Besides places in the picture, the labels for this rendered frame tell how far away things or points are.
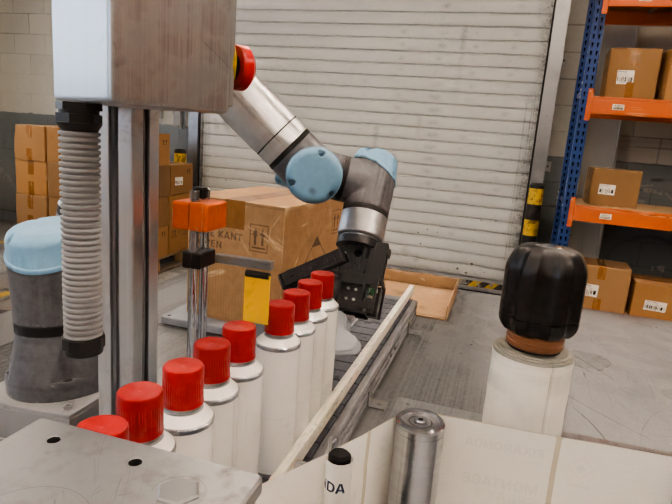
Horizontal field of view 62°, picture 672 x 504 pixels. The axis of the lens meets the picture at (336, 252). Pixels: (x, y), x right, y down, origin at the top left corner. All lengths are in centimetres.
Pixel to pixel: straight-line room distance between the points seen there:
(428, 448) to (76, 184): 34
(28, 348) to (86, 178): 42
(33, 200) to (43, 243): 388
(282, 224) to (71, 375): 50
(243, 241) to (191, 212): 60
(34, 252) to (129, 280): 23
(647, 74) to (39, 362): 394
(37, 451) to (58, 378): 59
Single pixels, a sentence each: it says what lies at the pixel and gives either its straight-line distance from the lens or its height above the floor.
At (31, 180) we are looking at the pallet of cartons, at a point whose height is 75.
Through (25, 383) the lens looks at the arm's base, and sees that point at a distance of 87.
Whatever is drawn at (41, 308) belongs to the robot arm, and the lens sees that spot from 84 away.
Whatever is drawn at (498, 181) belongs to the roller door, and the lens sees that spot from 480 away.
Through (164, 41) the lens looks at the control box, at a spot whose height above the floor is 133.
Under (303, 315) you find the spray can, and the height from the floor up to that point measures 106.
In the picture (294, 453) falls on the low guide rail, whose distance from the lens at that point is 69.
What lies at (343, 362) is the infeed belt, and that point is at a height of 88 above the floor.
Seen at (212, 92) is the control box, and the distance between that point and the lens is 47.
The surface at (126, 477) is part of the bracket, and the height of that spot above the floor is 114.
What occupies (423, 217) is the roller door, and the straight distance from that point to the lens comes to 488.
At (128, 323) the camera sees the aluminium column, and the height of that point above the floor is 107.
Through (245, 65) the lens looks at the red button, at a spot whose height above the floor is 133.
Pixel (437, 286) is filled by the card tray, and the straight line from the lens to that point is 175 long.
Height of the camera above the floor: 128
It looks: 12 degrees down
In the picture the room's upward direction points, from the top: 4 degrees clockwise
